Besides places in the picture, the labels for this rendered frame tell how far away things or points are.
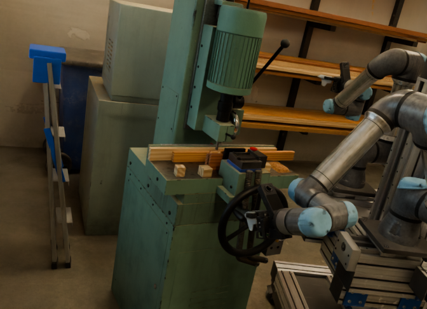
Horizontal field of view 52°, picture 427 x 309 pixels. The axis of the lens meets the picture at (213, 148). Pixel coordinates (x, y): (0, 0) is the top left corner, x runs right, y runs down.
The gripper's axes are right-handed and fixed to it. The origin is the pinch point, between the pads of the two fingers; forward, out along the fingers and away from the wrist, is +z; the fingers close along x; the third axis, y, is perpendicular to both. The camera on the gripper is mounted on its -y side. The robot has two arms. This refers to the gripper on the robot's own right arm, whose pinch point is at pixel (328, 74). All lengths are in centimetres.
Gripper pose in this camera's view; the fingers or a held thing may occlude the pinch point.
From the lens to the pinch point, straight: 261.8
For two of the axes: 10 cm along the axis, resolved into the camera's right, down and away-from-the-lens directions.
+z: -3.2, -3.6, 8.7
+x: 9.4, -0.7, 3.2
